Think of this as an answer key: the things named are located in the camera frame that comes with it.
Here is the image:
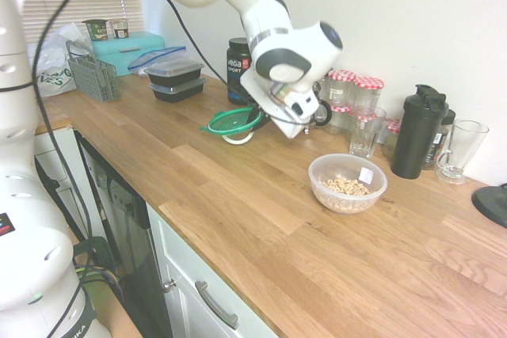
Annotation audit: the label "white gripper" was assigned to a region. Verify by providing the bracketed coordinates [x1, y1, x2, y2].
[240, 70, 307, 141]

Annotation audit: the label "green round container lid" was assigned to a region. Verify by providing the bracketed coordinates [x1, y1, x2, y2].
[199, 105, 266, 146]

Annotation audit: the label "small jar red gingham lid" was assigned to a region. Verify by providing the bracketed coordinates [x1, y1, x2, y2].
[382, 118, 402, 159]
[349, 111, 378, 145]
[326, 105, 353, 136]

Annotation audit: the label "black takeaway container clear lid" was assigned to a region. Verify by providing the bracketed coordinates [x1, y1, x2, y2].
[147, 76, 208, 104]
[143, 61, 206, 87]

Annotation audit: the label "glass jar red gingham lid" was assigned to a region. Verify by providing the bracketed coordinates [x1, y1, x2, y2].
[326, 69, 356, 110]
[353, 75, 386, 118]

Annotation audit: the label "clear plastic food bowl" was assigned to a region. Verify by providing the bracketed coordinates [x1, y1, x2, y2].
[307, 152, 389, 216]

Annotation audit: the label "black Vega protein tub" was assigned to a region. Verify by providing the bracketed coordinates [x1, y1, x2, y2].
[226, 36, 255, 106]

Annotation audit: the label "glass French press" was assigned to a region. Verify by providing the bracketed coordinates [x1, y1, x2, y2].
[302, 97, 334, 135]

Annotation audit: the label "clear drinking glass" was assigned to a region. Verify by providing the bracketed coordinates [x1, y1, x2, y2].
[348, 104, 387, 161]

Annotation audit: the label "cereal rings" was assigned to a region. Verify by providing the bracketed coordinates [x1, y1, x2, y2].
[316, 177, 373, 212]

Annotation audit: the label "clear zip bag blue seal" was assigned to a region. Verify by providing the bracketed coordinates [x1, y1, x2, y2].
[127, 45, 188, 76]

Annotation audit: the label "teal bread box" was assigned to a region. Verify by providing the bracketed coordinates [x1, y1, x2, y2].
[90, 30, 168, 77]

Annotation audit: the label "black shaker bottle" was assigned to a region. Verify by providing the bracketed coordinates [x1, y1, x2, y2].
[391, 84, 450, 180]

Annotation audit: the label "black dishwasher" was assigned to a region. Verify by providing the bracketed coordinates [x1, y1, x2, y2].
[72, 127, 172, 338]

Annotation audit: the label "white red yogurt cup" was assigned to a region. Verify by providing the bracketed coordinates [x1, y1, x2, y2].
[108, 17, 130, 40]

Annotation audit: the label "white kitchen cabinet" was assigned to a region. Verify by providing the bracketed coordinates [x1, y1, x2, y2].
[145, 199, 279, 338]

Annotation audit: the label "grey cutlery basket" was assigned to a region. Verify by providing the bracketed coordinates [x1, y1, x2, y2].
[66, 40, 123, 104]

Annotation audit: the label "dark spice bottle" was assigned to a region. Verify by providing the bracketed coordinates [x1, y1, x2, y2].
[421, 108, 457, 171]

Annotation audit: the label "green yogurt cup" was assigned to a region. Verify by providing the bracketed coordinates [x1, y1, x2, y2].
[81, 18, 109, 42]

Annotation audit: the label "clear glass mug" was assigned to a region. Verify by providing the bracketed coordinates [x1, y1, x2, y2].
[435, 118, 490, 186]

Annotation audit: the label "white plastic shopping bag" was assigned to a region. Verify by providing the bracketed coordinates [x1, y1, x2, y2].
[34, 21, 94, 98]

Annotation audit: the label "window blinds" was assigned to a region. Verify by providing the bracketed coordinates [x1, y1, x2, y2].
[21, 0, 144, 59]

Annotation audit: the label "black round object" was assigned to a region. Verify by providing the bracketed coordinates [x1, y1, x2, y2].
[471, 182, 507, 230]

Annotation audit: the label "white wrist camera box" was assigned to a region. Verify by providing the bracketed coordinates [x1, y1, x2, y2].
[290, 91, 320, 127]

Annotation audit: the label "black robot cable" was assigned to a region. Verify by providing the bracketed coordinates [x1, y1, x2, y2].
[30, 0, 262, 338]

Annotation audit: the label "metal drawer handle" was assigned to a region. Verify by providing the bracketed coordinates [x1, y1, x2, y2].
[194, 279, 240, 330]

